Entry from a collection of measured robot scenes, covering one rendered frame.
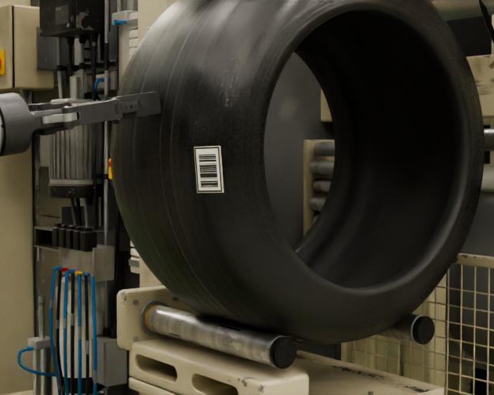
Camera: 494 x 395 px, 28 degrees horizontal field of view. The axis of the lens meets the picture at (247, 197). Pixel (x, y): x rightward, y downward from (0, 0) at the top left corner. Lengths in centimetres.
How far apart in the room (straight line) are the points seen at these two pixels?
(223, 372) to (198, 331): 11
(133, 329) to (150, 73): 46
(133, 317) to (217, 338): 21
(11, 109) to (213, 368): 49
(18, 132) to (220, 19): 32
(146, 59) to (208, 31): 14
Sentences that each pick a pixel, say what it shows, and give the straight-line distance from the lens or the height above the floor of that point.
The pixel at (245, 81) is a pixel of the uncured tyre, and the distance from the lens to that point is 128.
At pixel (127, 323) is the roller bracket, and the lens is 163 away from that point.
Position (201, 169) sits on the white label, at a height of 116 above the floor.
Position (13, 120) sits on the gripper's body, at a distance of 121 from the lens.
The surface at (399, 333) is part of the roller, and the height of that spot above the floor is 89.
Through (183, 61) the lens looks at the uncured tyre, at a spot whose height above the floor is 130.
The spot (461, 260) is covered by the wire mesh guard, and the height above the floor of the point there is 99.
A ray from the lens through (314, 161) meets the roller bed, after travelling 200.
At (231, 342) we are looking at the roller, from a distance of 144.
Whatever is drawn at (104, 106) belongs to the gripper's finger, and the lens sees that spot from 126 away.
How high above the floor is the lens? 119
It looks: 3 degrees down
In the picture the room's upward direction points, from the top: straight up
